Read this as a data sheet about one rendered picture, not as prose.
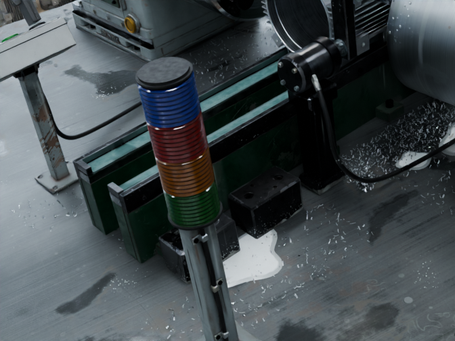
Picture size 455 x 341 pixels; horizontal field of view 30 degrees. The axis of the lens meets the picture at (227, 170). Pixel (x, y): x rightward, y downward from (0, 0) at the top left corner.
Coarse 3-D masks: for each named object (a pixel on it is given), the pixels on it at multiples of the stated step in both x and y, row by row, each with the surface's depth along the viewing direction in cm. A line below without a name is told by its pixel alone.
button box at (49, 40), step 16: (32, 32) 134; (48, 32) 135; (64, 32) 137; (0, 48) 132; (16, 48) 133; (32, 48) 134; (48, 48) 135; (64, 48) 137; (0, 64) 132; (16, 64) 133; (32, 64) 134; (0, 80) 132
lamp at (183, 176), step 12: (204, 156) 91; (168, 168) 91; (180, 168) 90; (192, 168) 91; (204, 168) 92; (168, 180) 92; (180, 180) 91; (192, 180) 92; (204, 180) 92; (168, 192) 93; (180, 192) 92; (192, 192) 92
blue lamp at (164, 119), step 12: (192, 72) 87; (180, 84) 91; (192, 84) 87; (144, 96) 87; (156, 96) 85; (168, 96) 85; (180, 96) 86; (192, 96) 87; (144, 108) 88; (156, 108) 86; (168, 108) 86; (180, 108) 87; (192, 108) 88; (156, 120) 87; (168, 120) 87; (180, 120) 87
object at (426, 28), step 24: (384, 0) 128; (408, 0) 117; (432, 0) 114; (408, 24) 117; (432, 24) 114; (408, 48) 118; (432, 48) 115; (408, 72) 122; (432, 72) 117; (432, 96) 124
